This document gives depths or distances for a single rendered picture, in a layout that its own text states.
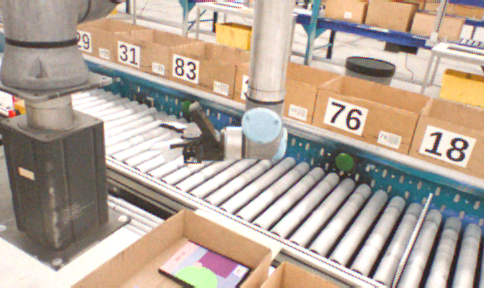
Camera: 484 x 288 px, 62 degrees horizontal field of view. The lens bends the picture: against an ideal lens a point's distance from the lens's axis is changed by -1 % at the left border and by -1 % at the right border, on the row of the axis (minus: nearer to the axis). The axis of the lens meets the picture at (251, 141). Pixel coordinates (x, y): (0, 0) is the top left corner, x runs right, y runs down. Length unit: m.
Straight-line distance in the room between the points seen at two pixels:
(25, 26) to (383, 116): 1.18
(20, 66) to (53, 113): 0.13
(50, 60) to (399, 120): 1.15
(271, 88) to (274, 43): 0.10
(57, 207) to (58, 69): 0.34
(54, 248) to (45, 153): 0.28
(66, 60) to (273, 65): 0.46
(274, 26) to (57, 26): 0.46
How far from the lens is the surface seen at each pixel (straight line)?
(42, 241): 1.21
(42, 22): 0.98
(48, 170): 1.05
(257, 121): 0.92
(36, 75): 1.00
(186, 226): 1.17
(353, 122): 1.62
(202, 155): 1.14
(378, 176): 1.64
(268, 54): 0.89
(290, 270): 1.01
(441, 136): 1.56
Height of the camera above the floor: 1.50
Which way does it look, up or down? 25 degrees down
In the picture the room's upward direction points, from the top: 7 degrees clockwise
